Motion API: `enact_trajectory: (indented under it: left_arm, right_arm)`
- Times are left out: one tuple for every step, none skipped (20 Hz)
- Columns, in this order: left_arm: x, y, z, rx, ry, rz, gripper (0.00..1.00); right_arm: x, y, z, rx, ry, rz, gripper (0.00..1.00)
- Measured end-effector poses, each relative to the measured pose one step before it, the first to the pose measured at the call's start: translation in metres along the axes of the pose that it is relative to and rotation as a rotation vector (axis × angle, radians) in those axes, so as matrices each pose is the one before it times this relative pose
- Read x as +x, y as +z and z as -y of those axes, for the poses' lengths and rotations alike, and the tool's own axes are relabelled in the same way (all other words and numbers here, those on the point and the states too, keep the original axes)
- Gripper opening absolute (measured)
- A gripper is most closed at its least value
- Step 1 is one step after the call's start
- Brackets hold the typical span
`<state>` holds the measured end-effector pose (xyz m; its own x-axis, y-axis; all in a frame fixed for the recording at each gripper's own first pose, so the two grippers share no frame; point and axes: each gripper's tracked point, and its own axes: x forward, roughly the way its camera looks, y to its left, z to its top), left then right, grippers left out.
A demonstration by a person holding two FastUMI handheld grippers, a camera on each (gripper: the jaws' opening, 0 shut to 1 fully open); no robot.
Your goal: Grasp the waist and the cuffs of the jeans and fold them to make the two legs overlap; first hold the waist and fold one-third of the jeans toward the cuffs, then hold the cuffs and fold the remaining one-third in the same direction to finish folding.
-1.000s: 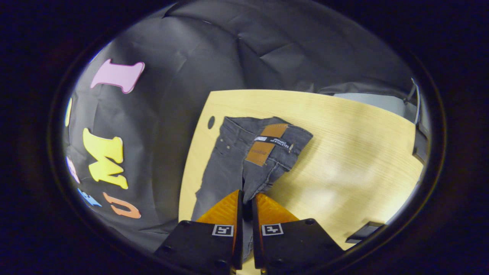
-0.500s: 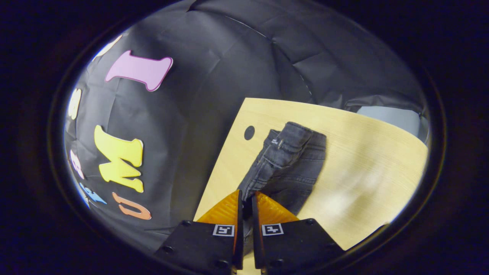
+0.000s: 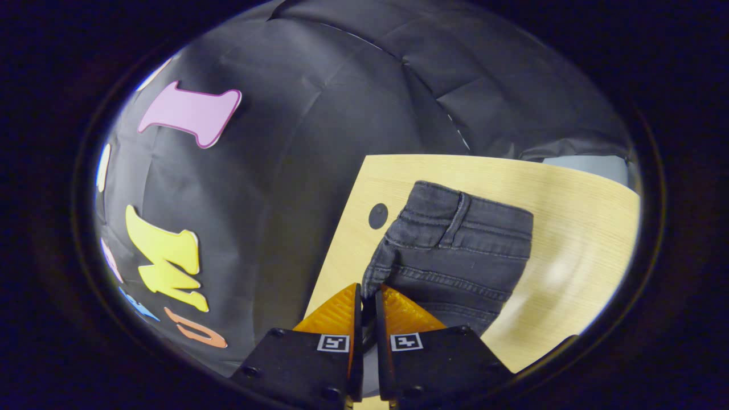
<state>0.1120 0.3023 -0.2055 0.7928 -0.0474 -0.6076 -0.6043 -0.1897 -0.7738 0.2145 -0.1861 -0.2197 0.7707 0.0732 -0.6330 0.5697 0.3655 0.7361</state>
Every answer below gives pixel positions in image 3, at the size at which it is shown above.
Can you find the black jeans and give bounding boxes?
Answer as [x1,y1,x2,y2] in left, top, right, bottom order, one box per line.
[361,181,535,342]

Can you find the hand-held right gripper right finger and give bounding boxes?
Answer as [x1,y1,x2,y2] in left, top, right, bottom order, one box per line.
[374,284,514,410]

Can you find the black backdrop cloth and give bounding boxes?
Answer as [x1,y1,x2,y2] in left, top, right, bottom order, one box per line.
[94,0,636,376]

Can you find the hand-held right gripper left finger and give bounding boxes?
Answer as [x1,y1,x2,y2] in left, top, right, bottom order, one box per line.
[230,282,365,410]

